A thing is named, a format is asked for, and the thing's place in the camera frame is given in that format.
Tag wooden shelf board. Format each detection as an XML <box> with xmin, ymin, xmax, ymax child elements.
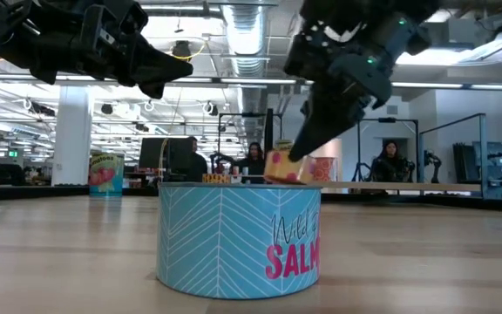
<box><xmin>315</xmin><ymin>181</ymin><xmax>483</xmax><ymax>192</ymax></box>

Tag white pillar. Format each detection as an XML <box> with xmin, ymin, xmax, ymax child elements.
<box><xmin>51</xmin><ymin>85</ymin><xmax>94</xmax><ymax>188</ymax></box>

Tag black monitor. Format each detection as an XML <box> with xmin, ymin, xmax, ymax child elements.
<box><xmin>139</xmin><ymin>137</ymin><xmax>168</xmax><ymax>170</ymax></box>
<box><xmin>166</xmin><ymin>137</ymin><xmax>194</xmax><ymax>176</ymax></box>

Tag teal tomatoes labelled can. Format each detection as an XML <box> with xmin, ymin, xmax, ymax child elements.
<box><xmin>88</xmin><ymin>152</ymin><xmax>126</xmax><ymax>198</ymax></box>

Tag orange snack box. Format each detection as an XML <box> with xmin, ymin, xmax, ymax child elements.
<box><xmin>262</xmin><ymin>149</ymin><xmax>317</xmax><ymax>185</ymax></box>

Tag grey robot workstation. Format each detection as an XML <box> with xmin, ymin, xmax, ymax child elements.
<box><xmin>452</xmin><ymin>140</ymin><xmax>502</xmax><ymax>201</ymax></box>

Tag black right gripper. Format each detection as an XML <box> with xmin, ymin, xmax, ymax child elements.
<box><xmin>284</xmin><ymin>17</ymin><xmax>435</xmax><ymax>161</ymax></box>

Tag person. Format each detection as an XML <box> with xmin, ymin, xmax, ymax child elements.
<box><xmin>187</xmin><ymin>135</ymin><xmax>209</xmax><ymax>183</ymax></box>
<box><xmin>371</xmin><ymin>140</ymin><xmax>411</xmax><ymax>183</ymax></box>
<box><xmin>233</xmin><ymin>141</ymin><xmax>267</xmax><ymax>184</ymax></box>

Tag silver ribbed ceiling duct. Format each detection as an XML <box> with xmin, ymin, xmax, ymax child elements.
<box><xmin>220</xmin><ymin>0</ymin><xmax>274</xmax><ymax>79</ymax></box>

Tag red orange patterned can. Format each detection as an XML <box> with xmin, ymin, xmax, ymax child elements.
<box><xmin>314</xmin><ymin>156</ymin><xmax>337</xmax><ymax>182</ymax></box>

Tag black metal rig frame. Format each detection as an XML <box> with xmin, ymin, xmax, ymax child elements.
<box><xmin>419</xmin><ymin>113</ymin><xmax>488</xmax><ymax>201</ymax></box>

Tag teal salmon can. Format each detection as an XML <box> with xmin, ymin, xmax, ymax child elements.
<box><xmin>155</xmin><ymin>181</ymin><xmax>322</xmax><ymax>301</ymax></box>

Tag black tripod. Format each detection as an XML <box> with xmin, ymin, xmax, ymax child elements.
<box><xmin>350</xmin><ymin>160</ymin><xmax>368</xmax><ymax>183</ymax></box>

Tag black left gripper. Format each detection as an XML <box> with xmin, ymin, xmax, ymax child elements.
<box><xmin>28</xmin><ymin>0</ymin><xmax>194</xmax><ymax>99</ymax></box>

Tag black ceiling lamp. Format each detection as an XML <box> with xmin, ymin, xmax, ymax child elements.
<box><xmin>171</xmin><ymin>39</ymin><xmax>193</xmax><ymax>60</ymax></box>

